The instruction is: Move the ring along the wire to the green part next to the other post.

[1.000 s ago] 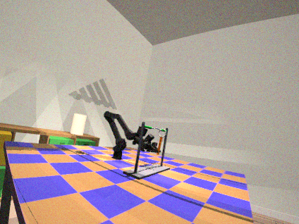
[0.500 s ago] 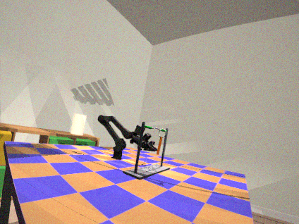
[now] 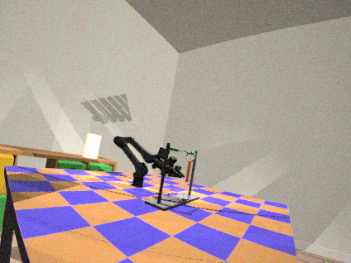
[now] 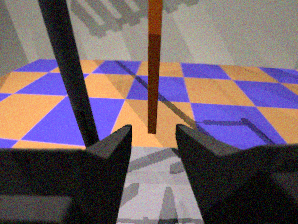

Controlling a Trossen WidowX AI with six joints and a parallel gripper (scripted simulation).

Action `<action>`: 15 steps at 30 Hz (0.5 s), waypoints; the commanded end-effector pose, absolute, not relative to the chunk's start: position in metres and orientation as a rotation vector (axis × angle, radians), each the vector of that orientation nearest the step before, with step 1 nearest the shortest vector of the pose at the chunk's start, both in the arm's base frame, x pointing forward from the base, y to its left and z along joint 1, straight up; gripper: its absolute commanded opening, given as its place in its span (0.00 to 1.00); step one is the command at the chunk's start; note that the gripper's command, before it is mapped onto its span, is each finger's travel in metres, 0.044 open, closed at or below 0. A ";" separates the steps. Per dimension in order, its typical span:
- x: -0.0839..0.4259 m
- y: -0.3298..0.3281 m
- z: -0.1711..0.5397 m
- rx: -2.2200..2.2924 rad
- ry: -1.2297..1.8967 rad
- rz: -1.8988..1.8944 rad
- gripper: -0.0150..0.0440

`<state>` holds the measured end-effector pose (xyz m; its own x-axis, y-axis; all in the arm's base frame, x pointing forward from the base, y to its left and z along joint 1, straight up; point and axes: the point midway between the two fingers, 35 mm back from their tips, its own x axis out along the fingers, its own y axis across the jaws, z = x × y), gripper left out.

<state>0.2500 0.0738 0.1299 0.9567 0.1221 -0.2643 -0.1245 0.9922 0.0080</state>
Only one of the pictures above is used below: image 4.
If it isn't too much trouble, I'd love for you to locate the orange handle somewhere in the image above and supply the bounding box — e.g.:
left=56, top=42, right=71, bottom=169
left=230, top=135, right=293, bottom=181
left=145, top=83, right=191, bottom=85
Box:
left=148, top=0, right=163, bottom=134

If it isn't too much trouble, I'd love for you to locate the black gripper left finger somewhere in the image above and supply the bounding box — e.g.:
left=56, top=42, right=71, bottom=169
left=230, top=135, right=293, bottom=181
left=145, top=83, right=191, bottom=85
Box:
left=0, top=124, right=132, bottom=224

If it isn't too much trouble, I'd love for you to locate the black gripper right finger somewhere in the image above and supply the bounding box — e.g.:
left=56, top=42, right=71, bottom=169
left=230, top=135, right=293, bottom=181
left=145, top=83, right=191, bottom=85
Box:
left=175, top=124, right=298, bottom=224

